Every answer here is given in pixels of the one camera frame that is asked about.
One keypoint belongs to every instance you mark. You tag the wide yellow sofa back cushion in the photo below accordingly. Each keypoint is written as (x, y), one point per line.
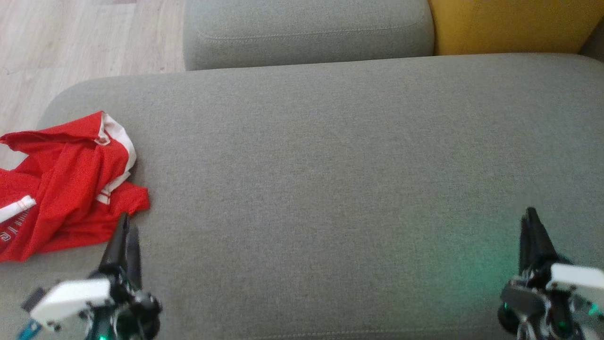
(514, 23)

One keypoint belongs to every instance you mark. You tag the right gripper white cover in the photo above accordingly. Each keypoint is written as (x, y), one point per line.
(573, 278)

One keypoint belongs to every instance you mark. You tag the red shorts with white band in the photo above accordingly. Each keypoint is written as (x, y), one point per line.
(71, 156)

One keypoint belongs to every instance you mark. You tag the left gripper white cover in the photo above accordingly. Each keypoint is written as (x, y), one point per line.
(71, 300)

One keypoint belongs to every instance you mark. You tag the narrow grey sofa seat cushion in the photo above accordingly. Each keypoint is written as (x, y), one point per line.
(306, 33)

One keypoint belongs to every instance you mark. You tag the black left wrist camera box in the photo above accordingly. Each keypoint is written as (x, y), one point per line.
(33, 300)

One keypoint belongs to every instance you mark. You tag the yellow grey sofa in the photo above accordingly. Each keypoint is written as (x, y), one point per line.
(330, 189)

